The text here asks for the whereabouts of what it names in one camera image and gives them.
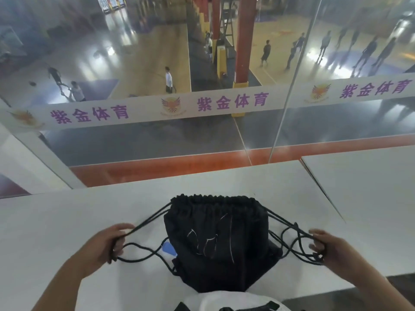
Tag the person's left thumb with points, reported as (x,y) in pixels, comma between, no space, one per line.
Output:
(121,228)

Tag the dark stepladder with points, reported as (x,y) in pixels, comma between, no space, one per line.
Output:
(226,24)

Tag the yellow padded post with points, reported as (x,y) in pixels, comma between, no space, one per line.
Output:
(222,59)

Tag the person's right thumb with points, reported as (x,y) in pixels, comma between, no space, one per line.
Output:
(319,233)

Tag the person's left forearm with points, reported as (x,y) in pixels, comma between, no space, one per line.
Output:
(60,288)

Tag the short white purple-print banner strip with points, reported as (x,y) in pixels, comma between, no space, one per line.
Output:
(356,89)

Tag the yellow pillar base pad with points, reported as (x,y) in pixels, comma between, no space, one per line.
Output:
(240,93)

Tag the person's left hand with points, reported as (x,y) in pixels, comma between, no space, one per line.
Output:
(97,249)

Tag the narrow glass railing panel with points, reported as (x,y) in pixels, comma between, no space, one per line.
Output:
(350,126)

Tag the person's white shirt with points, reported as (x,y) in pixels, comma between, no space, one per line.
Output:
(227,299)

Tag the person's right forearm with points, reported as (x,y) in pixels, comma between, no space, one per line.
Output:
(379,291)

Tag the thin red pillar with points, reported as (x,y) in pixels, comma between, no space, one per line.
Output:
(216,16)

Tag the small blue tag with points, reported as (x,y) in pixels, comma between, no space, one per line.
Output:
(169,248)

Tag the long white purple-print banner strip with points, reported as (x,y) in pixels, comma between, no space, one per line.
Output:
(146,108)

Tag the person's right hand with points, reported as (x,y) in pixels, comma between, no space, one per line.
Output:
(340,255)

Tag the wide glass railing panel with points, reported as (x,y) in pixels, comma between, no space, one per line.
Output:
(146,142)

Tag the thick red pillar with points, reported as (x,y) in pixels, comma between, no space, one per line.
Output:
(245,38)

